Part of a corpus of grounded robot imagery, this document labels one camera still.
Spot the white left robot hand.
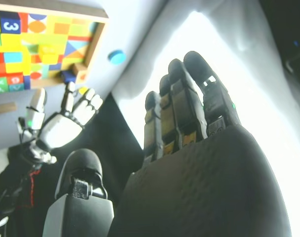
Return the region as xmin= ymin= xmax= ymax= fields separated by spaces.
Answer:
xmin=42 ymin=50 xmax=293 ymax=237

